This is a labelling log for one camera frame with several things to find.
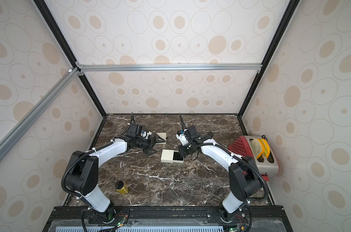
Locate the brown spice bottle black cap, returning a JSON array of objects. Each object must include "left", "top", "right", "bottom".
[{"left": 207, "top": 131, "right": 214, "bottom": 139}]

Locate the pale bread slice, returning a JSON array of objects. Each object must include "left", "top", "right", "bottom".
[{"left": 250, "top": 138, "right": 265, "bottom": 160}]

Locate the yellow jar black lid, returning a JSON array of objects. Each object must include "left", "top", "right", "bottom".
[{"left": 115, "top": 180, "right": 129, "bottom": 195}]

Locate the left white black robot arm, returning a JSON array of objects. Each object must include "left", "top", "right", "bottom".
[{"left": 61, "top": 114, "right": 166, "bottom": 222}]

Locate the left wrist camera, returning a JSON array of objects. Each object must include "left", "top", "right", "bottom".
[{"left": 140, "top": 131, "right": 152, "bottom": 139}]

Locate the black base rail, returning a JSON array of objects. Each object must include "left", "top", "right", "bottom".
[{"left": 43, "top": 205, "right": 293, "bottom": 232}]

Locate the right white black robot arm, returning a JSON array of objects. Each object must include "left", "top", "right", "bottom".
[{"left": 176, "top": 114, "right": 269, "bottom": 223}]

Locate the silver toaster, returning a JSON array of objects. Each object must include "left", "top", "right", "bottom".
[{"left": 243, "top": 135, "right": 279, "bottom": 177}]

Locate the left diagonal aluminium bar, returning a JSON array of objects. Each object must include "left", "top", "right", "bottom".
[{"left": 0, "top": 67, "right": 79, "bottom": 162}]

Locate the red perforated rack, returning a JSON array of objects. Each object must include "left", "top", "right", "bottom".
[{"left": 228, "top": 136, "right": 269, "bottom": 182}]

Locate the horizontal aluminium frame bar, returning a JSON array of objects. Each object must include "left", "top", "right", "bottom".
[{"left": 79, "top": 63, "right": 262, "bottom": 72}]

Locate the yellow bread slice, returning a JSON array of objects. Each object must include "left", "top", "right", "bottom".
[{"left": 260, "top": 138, "right": 271, "bottom": 158}]

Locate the cream drawer jewelry box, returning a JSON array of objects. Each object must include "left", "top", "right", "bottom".
[{"left": 157, "top": 132, "right": 167, "bottom": 145}]

